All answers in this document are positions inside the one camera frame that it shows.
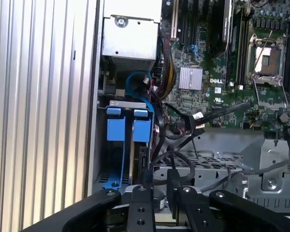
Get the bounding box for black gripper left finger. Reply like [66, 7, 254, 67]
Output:
[21, 186, 157, 232]

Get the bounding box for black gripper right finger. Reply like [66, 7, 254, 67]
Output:
[177, 186, 290, 232]

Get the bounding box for black disk wire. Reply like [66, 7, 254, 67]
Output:
[166, 145, 182, 216]
[144, 135, 165, 188]

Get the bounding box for hard disk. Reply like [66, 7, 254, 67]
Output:
[103, 106, 155, 189]

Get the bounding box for black expansion slot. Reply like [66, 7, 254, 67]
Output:
[181, 0, 191, 46]

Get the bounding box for beige expansion slot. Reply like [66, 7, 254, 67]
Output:
[170, 0, 179, 39]

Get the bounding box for grey metal PC case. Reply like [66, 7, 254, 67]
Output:
[87, 0, 290, 211]

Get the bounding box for green Dell motherboard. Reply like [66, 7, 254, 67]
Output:
[159, 0, 290, 131]

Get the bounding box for metal socket cover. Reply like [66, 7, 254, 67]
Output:
[252, 74, 290, 110]

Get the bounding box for silver finned heatsink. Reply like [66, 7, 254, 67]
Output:
[177, 65, 203, 90]

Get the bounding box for CPU socket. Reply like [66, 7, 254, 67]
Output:
[246, 33, 287, 85]

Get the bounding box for silver metal drive cage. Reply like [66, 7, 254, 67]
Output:
[101, 14, 161, 71]

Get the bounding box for thin metal locking lever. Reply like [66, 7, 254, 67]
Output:
[253, 30, 274, 71]

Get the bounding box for black card with silver strip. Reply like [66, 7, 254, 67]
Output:
[206, 0, 234, 58]

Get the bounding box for grey round cable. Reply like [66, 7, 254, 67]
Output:
[200, 159, 290, 191]

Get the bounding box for grey metal case bracket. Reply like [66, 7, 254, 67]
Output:
[240, 139, 290, 191]

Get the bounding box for black flat cable with label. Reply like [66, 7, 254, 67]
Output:
[164, 101, 252, 145]

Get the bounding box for blue flat data cable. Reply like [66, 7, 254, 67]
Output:
[125, 71, 155, 114]

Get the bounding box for yellow black power cable bundle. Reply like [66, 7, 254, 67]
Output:
[159, 36, 177, 100]

